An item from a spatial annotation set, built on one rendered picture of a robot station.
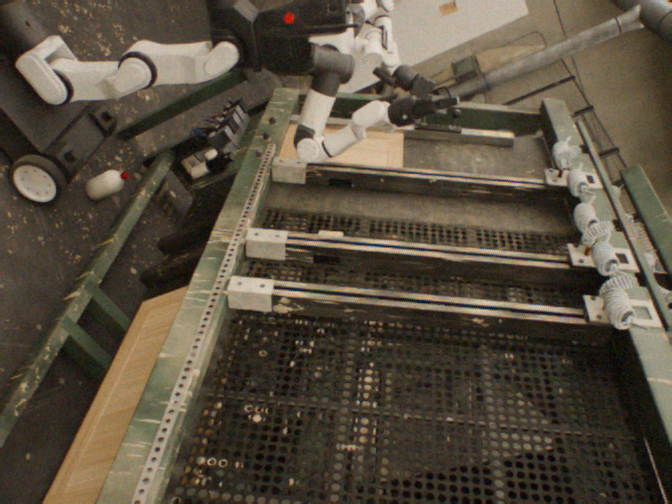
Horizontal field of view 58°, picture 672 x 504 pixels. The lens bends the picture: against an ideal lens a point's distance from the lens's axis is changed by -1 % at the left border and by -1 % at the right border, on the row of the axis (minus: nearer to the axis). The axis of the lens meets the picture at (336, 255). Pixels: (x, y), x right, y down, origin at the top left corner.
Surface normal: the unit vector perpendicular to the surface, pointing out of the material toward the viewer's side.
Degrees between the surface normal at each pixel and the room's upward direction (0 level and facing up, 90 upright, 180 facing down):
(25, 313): 0
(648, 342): 60
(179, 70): 90
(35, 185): 90
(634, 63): 90
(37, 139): 0
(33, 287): 0
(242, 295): 90
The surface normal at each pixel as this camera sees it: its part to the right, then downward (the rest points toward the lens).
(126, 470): 0.04, -0.77
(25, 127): 0.88, -0.31
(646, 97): -0.17, 0.51
